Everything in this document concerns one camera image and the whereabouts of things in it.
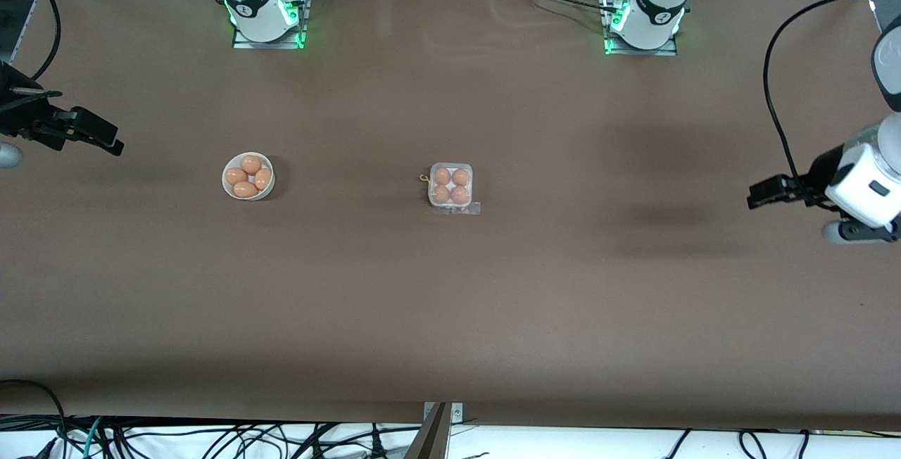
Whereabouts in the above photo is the clear plastic egg box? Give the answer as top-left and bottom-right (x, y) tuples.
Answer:
(428, 162), (474, 211)

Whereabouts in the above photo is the white round bowl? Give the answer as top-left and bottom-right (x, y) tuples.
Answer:
(222, 152), (275, 202)

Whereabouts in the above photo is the brown table cover sheet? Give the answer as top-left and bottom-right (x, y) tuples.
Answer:
(0, 0), (901, 432)

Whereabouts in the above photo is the dark stand pole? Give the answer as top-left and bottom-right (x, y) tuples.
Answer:
(403, 403), (452, 459)

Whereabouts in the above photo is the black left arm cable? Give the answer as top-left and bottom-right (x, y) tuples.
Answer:
(762, 0), (901, 208)

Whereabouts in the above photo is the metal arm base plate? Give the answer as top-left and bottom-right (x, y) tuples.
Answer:
(603, 35), (679, 57)
(232, 28), (308, 50)

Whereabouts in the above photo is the teal cable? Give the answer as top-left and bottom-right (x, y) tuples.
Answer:
(82, 417), (104, 459)

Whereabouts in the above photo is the silver metal bracket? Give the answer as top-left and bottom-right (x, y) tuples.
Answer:
(422, 401), (464, 424)

